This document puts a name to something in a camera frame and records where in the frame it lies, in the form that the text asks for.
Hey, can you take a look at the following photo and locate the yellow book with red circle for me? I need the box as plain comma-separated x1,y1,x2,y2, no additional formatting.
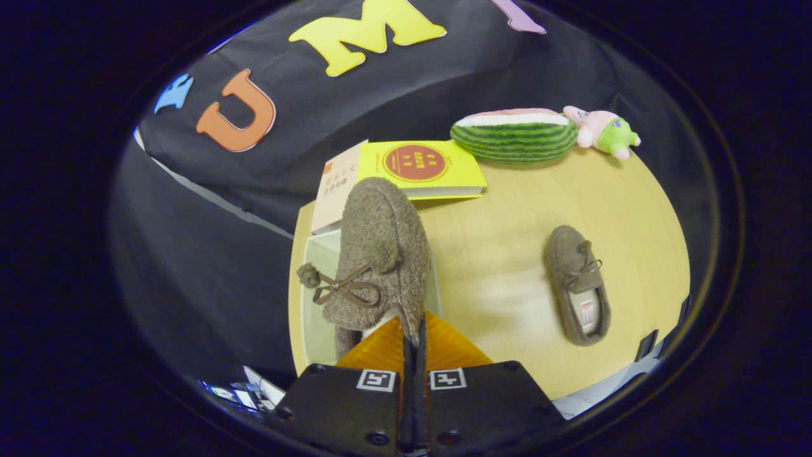
357,140,488,201

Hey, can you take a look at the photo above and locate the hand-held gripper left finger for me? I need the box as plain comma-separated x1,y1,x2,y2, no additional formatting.
276,315,417,457

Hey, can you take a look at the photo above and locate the beige paperback book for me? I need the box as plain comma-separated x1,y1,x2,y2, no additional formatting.
310,141,369,235

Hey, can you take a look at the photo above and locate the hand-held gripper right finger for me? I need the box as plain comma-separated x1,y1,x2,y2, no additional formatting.
416,311,566,457

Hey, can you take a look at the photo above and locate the colourful printed packaging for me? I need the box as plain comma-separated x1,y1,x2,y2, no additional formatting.
197,367,286,413

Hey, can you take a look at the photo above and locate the watermelon slice plush toy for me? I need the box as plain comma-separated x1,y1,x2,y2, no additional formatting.
450,108,579,166

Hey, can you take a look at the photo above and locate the pink and green plush toy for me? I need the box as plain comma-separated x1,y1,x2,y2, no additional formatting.
563,105,641,159

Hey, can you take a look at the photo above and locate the brown fuzzy shoe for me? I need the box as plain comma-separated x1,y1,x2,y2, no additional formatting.
297,176,432,359
544,225,612,347

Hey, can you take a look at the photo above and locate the translucent plastic storage box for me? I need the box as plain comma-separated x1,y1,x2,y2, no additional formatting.
300,228,445,369

